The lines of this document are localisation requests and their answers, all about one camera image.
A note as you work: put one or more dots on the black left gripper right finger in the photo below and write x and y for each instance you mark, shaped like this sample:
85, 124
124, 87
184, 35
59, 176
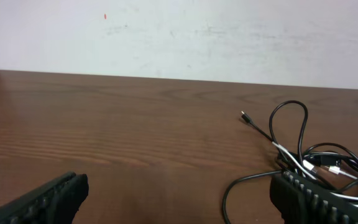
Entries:
302, 202

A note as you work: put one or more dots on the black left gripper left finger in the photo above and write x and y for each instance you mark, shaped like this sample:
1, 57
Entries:
56, 201

